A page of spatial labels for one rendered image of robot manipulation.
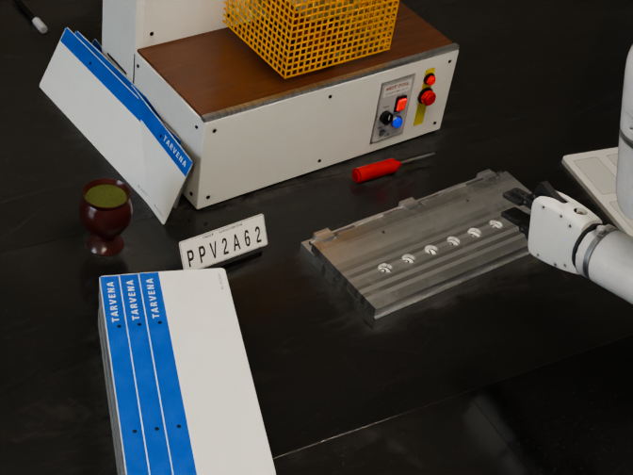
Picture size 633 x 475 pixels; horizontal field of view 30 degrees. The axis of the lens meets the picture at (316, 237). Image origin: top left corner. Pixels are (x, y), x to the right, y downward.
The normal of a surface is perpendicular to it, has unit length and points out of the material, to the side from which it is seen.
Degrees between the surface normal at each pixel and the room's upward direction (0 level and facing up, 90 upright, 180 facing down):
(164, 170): 69
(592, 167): 0
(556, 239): 90
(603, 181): 0
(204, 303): 0
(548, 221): 90
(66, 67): 63
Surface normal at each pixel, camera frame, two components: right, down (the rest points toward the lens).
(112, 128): -0.64, -0.06
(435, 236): 0.13, -0.75
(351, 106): 0.57, 0.59
